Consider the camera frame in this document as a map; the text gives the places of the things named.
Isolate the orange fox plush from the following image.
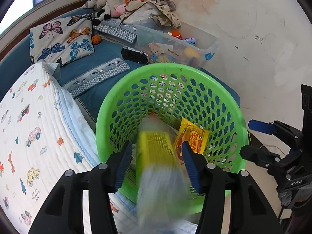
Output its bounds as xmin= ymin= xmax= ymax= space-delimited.
xmin=124 ymin=0 xmax=145 ymax=12

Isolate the black and white cow plush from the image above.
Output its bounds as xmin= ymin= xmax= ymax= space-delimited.
xmin=92 ymin=0 xmax=120 ymax=26

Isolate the yellow toy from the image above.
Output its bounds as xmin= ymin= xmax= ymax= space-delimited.
xmin=184 ymin=47 xmax=200 ymax=58

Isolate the orange toy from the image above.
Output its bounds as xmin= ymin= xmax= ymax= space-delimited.
xmin=169 ymin=29 xmax=183 ymax=40

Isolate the beige printed cloth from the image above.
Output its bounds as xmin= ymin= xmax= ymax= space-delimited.
xmin=152 ymin=0 xmax=182 ymax=28

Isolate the butterfly printed pillow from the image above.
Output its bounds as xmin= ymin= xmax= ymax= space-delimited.
xmin=29 ymin=17 xmax=95 ymax=66

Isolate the black toy car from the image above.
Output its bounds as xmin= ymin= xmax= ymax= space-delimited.
xmin=121 ymin=46 xmax=149 ymax=65

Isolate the pink plush toy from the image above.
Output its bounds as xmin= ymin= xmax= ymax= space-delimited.
xmin=114 ymin=4 xmax=126 ymax=17

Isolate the yellow and white snack packet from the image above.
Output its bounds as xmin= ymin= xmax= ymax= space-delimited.
xmin=135 ymin=112 xmax=193 ymax=234

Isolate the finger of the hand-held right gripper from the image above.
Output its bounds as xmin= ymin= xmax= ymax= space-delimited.
xmin=239 ymin=145 xmax=290 ymax=176
xmin=248 ymin=119 xmax=304 ymax=149

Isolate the clear plastic storage box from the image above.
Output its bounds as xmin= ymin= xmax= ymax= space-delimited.
xmin=135 ymin=21 xmax=218 ymax=70

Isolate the beige crumpled cloth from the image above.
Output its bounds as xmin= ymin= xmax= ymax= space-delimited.
xmin=119 ymin=2 xmax=161 ymax=27

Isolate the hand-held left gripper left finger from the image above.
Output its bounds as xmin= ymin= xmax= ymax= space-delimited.
xmin=29 ymin=141 xmax=133 ymax=234

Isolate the green perforated plastic basket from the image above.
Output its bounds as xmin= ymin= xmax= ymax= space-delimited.
xmin=96 ymin=63 xmax=249 ymax=215

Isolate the white car printed blanket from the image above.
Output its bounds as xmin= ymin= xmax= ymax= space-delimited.
xmin=0 ymin=62 xmax=199 ymax=234

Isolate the grey plush toy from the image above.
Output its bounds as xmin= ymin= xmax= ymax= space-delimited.
xmin=82 ymin=0 xmax=101 ymax=10

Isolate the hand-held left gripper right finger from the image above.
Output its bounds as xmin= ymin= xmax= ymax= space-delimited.
xmin=181 ymin=141 xmax=285 ymax=234

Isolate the blue sofa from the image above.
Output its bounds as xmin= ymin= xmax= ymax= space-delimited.
xmin=0 ymin=6 xmax=240 ymax=132

